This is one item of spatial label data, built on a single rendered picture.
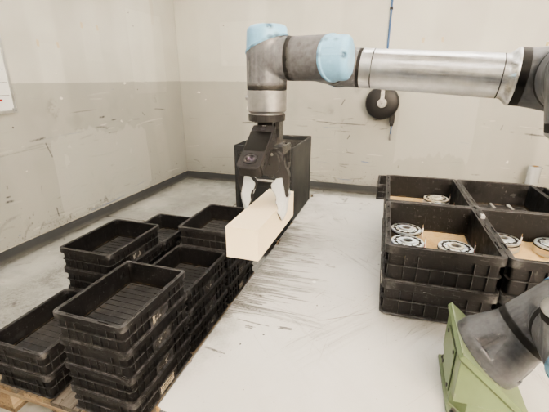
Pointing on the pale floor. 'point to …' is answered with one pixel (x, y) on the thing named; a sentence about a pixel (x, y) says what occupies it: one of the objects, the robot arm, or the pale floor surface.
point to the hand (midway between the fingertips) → (264, 214)
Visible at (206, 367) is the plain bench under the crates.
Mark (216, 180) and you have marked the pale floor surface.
